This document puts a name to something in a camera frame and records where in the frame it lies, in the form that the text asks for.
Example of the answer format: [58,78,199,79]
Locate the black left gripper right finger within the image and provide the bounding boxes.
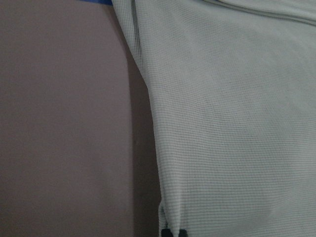
[178,229,187,237]

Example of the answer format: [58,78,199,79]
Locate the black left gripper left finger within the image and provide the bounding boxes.
[161,228,172,237]

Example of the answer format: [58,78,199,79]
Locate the olive green long-sleeve shirt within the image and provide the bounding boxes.
[113,0,316,237]

